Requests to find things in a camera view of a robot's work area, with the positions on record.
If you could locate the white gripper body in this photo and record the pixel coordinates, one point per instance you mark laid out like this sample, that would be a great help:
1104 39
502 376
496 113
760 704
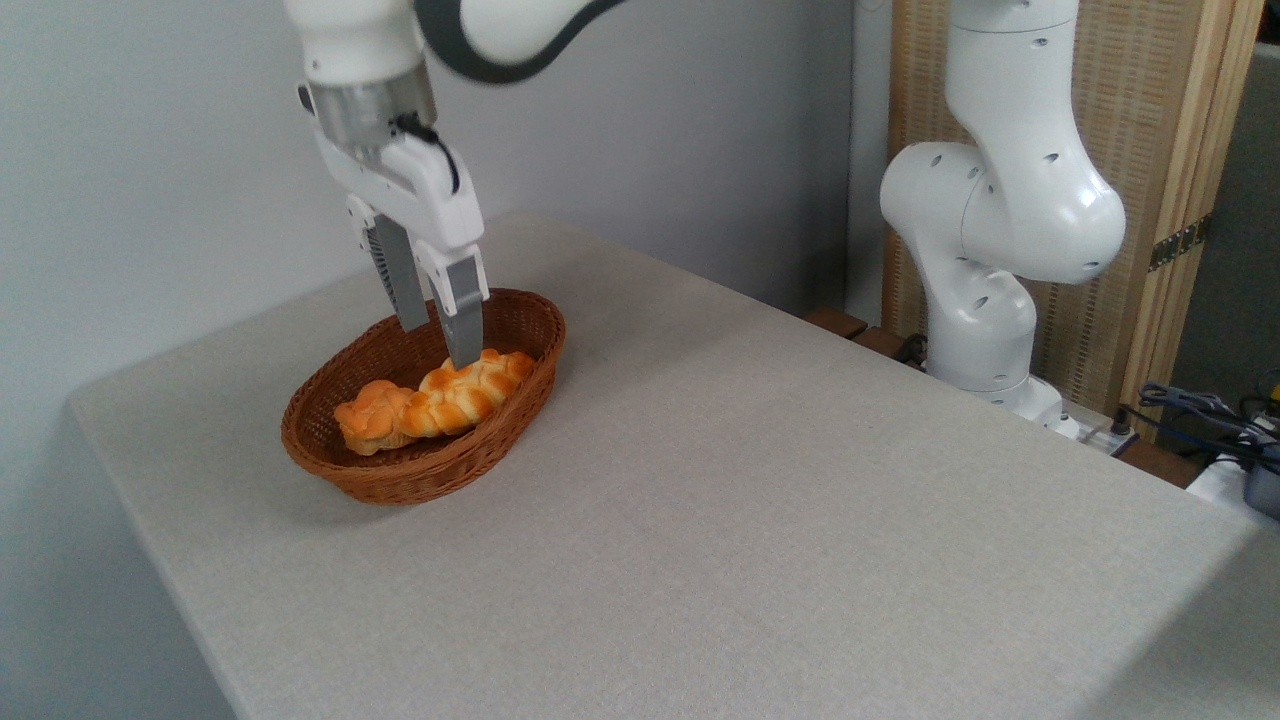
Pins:
430 205

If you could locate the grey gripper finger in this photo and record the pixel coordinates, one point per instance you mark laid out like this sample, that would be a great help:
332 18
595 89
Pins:
402 275
462 310

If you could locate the round golden bread roll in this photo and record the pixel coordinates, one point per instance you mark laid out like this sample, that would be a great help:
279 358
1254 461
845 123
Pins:
370 415

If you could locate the brown wicker basket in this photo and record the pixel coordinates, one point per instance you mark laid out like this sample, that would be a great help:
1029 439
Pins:
440 470

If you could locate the wooden rattan folding screen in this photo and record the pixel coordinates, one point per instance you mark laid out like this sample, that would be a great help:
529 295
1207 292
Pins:
1150 100

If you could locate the grey blue box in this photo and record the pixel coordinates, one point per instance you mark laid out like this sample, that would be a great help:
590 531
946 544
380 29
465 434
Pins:
1264 485

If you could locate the dark metal screen hinge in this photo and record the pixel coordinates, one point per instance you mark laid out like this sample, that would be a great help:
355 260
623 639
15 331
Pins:
1180 244

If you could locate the long braided bread loaf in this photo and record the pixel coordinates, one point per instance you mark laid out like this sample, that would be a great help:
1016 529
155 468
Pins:
465 395

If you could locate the grey tablecloth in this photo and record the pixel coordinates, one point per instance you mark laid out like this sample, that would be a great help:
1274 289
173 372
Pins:
800 560

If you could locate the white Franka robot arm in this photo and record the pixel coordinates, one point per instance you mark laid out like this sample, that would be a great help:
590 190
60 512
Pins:
1000 200

